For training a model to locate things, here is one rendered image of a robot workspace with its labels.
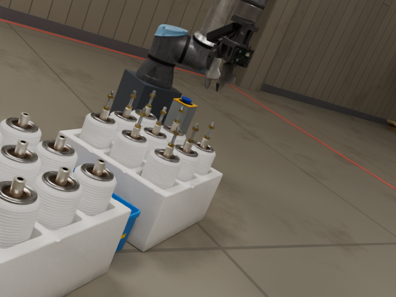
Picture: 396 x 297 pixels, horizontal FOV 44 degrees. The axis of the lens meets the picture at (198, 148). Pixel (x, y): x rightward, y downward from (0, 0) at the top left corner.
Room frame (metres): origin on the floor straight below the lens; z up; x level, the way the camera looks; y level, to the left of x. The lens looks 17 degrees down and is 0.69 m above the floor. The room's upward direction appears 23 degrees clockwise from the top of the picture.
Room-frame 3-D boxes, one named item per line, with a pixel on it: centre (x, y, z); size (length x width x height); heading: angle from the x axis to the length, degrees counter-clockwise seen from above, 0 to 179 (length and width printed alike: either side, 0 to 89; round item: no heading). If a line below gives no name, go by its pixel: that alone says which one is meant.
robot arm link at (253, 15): (1.39, 0.02, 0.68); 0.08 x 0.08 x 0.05
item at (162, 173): (1.29, 0.07, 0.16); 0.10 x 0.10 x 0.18
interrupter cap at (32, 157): (0.93, 0.34, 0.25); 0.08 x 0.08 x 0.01
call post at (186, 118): (1.74, 0.11, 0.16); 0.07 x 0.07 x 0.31; 69
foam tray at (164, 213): (1.44, 0.14, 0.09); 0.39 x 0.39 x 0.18; 69
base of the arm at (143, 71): (1.94, 0.27, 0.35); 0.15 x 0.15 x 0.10
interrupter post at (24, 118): (1.08, 0.40, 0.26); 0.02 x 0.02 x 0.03
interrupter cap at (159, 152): (1.29, 0.07, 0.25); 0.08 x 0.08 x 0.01
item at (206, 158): (1.51, -0.01, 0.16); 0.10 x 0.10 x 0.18
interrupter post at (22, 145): (0.93, 0.34, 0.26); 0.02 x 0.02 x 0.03
